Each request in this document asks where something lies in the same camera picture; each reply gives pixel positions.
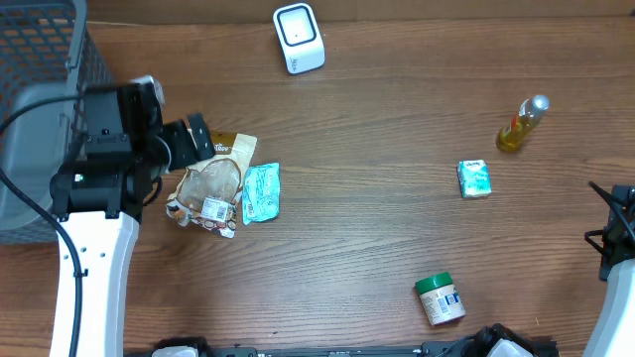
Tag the green lid jar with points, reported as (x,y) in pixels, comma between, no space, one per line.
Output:
(440,299)

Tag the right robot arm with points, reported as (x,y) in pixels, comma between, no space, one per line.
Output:
(613,334)

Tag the white barcode scanner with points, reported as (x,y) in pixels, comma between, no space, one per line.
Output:
(300,38)

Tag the beige brown snack packet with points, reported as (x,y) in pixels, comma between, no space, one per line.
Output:
(210,191)

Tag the teal Kleenex tissue pack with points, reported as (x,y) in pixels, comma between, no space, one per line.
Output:
(474,179)

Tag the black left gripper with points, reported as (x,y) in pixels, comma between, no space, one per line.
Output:
(188,155)

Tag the silver capped amber bottle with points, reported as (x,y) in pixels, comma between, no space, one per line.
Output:
(511,137)

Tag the grey plastic shopping basket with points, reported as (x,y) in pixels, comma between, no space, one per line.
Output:
(46,52)

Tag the teal snack packet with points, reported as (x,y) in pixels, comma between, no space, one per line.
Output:
(261,193)

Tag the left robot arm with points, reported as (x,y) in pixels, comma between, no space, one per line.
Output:
(98,199)

